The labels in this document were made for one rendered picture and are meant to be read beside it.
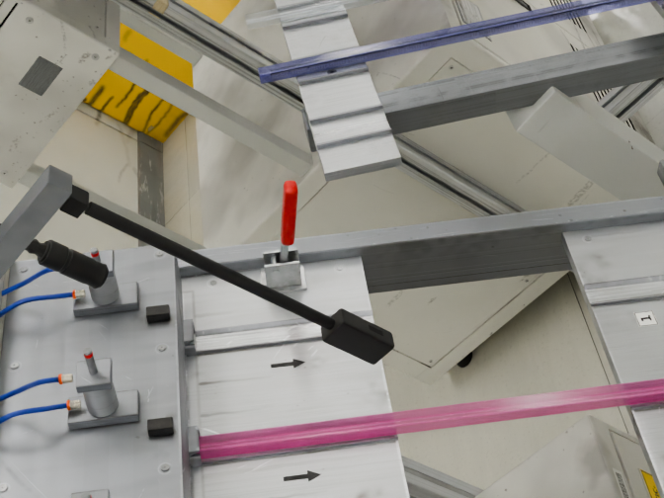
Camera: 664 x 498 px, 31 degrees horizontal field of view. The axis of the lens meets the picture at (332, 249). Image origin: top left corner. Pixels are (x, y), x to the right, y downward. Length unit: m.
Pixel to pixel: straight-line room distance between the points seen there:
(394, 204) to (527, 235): 1.00
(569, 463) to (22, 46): 1.00
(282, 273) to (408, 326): 1.29
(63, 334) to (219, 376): 0.13
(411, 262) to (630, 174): 0.37
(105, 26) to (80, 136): 2.22
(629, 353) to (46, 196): 0.51
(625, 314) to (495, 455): 1.33
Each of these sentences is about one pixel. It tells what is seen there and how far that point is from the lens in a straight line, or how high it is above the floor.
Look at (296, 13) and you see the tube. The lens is 1.27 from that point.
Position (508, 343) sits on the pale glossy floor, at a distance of 2.39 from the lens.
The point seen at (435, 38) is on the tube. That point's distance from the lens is 1.19.
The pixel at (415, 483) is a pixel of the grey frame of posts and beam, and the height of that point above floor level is 0.69.
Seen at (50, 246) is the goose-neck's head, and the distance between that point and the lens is 0.78.
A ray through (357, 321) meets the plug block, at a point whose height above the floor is 1.13.
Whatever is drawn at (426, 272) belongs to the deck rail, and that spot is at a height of 0.93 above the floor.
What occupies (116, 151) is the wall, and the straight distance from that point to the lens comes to 4.12.
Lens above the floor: 1.54
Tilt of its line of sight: 31 degrees down
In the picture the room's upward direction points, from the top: 62 degrees counter-clockwise
